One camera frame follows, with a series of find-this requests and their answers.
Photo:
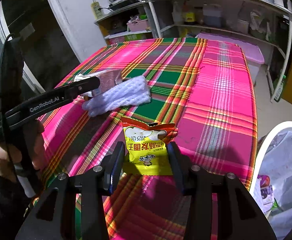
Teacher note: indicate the white power strip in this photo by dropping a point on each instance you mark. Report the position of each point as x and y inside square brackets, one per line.
[97, 10]

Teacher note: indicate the small white foam fruit net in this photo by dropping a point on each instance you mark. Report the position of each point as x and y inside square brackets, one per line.
[132, 92]

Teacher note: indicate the white round trash bin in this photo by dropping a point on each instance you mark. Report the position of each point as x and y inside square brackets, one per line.
[263, 144]

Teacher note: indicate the white medicine box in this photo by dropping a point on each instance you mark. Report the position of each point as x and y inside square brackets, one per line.
[108, 78]

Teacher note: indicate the yellow snack packet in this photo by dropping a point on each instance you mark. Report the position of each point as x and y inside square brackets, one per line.
[147, 147]

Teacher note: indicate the white plastic trash bag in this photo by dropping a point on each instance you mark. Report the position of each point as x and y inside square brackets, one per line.
[277, 164]

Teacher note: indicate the pink lid storage box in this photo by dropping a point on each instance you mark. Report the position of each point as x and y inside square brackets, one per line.
[252, 52]

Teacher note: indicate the black induction cooker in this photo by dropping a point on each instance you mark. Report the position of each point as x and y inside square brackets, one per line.
[118, 4]

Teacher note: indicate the purple white milk carton box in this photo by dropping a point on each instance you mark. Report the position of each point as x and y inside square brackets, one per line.
[266, 192]

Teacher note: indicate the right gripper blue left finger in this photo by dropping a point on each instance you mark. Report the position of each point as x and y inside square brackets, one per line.
[113, 169]

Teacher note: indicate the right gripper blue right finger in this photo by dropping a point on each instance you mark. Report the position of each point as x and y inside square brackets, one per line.
[180, 165]

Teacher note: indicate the white metal shelf unit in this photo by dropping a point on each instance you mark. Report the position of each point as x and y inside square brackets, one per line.
[264, 23]

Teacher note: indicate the pink plaid tablecloth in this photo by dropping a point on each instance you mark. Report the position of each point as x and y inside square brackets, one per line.
[203, 86]

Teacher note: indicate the left hand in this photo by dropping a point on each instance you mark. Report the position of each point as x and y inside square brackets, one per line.
[7, 168]

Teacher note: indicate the pink plastic basket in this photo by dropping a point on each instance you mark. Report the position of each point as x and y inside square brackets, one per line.
[138, 25]

